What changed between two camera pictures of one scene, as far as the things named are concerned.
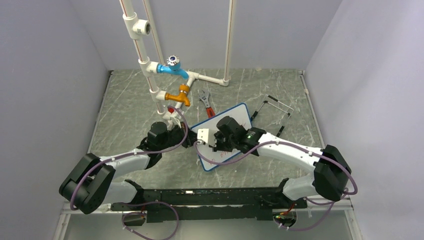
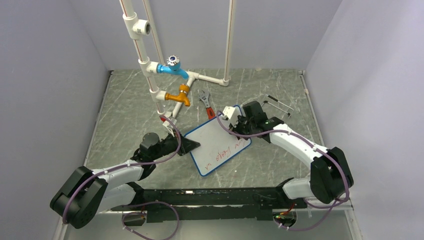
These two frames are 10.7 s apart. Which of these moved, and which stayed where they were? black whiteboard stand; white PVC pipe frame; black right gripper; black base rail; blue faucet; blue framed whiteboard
Moved: black right gripper; blue framed whiteboard
Stayed: black whiteboard stand; blue faucet; black base rail; white PVC pipe frame
